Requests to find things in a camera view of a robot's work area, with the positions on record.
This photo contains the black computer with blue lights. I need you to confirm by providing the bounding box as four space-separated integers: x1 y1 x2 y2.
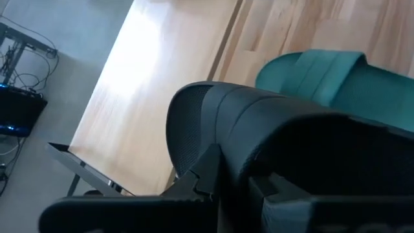
0 83 49 139

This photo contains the black metal stand frame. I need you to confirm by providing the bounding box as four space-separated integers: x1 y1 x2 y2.
0 21 58 85

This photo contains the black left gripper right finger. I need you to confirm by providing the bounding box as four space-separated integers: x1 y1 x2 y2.
248 172 414 233

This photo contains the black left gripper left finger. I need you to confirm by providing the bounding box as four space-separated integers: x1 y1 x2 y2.
38 144 223 233

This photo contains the teal plastic container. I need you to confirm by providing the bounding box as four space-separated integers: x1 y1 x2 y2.
254 48 414 133

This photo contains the black rubber slide sandal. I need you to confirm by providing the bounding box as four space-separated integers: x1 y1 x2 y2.
165 80 414 233

